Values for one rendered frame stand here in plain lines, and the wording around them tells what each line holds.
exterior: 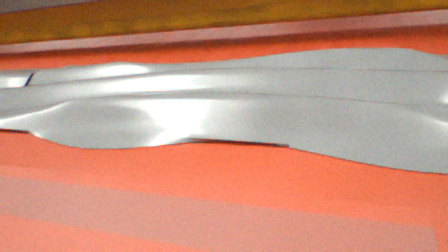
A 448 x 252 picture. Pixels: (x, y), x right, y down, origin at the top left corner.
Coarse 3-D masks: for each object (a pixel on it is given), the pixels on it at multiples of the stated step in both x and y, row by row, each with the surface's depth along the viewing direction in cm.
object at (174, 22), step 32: (320, 0) 17; (352, 0) 17; (384, 0) 16; (416, 0) 16; (0, 32) 26; (32, 32) 25; (64, 32) 24; (96, 32) 23; (128, 32) 22; (160, 32) 21
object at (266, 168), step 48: (144, 48) 20; (192, 48) 19; (240, 48) 17; (288, 48) 16; (336, 48) 15; (432, 48) 13; (0, 144) 11; (48, 144) 10; (192, 144) 9; (240, 144) 9; (288, 192) 7; (336, 192) 7; (384, 192) 6; (432, 192) 6
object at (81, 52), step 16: (0, 48) 29; (16, 48) 27; (32, 48) 26; (48, 48) 25; (64, 48) 24; (80, 48) 23; (96, 48) 23; (112, 48) 22; (0, 64) 23; (16, 64) 22; (32, 64) 21; (48, 64) 20; (64, 64) 20; (80, 64) 19
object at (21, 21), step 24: (120, 0) 21; (144, 0) 20; (168, 0) 20; (192, 0) 19; (216, 0) 19; (240, 0) 18; (264, 0) 18; (288, 0) 18; (0, 24) 25; (24, 24) 24; (48, 24) 24
